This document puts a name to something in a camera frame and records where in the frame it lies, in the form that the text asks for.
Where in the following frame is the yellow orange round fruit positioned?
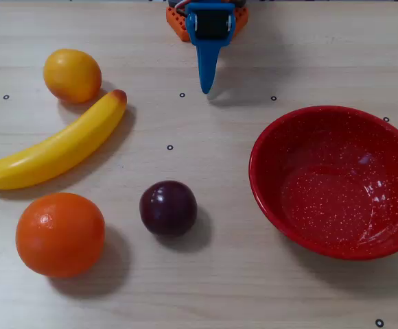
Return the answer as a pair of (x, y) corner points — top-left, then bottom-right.
(43, 48), (103, 104)

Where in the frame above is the orange plastic orange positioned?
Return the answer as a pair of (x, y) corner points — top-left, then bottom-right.
(15, 192), (106, 278)

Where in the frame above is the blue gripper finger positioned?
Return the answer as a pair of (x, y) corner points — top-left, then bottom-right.
(186, 13), (236, 95)

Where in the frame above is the red speckled enamel bowl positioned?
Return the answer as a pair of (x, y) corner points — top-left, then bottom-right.
(248, 105), (398, 261)

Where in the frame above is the yellow plastic banana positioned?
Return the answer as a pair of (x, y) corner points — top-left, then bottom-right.
(0, 88), (128, 191)

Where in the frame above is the dark purple plastic plum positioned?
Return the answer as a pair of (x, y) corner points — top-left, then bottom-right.
(139, 180), (198, 238)

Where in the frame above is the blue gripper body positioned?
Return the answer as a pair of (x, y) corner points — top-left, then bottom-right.
(185, 2), (236, 38)

